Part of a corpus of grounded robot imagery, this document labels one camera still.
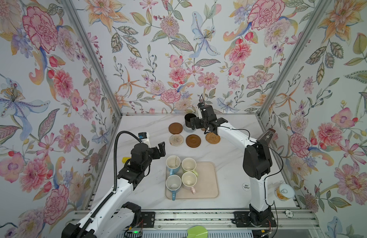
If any multicolour stitched round coaster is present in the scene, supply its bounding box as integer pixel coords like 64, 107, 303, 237
169, 134, 184, 147

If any round woven rattan coaster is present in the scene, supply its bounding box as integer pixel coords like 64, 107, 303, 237
205, 132, 221, 144

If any round wooden coaster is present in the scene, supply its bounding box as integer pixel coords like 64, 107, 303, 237
168, 123, 183, 134

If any ridged brown wooden coaster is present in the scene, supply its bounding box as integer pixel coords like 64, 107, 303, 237
185, 134, 201, 148

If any blue mug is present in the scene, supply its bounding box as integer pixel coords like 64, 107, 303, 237
166, 175, 182, 201
166, 155, 181, 176

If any cream mug pink handle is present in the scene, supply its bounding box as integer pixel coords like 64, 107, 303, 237
181, 172, 197, 194

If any black mug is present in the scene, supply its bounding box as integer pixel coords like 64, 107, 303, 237
184, 113, 196, 129

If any grey-blue woven round coaster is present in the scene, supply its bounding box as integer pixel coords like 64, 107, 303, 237
183, 126, 195, 133

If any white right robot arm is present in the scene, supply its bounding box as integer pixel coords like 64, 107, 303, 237
187, 110, 275, 227

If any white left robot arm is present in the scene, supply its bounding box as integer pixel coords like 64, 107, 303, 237
61, 142, 166, 238

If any small yellow block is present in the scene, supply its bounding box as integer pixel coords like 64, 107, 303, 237
122, 157, 131, 164

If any brown wooden metronome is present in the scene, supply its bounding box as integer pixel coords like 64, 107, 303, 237
258, 128, 276, 146

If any beige rubber tray mat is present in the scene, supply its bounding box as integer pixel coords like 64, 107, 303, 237
166, 161, 219, 200

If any round white sticker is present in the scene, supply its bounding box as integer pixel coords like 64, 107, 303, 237
242, 183, 251, 191

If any green round object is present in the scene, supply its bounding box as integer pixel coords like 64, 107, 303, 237
186, 226, 208, 238

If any yellow white floral cup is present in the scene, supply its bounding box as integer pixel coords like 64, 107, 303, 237
274, 183, 295, 201

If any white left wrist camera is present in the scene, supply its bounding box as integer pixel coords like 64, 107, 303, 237
138, 132, 151, 147

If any cream mug green handle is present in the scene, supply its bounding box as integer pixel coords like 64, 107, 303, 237
181, 158, 198, 177

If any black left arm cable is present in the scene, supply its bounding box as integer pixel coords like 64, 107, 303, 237
76, 130, 142, 238

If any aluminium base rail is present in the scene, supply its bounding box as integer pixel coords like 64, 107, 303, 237
87, 208, 324, 238

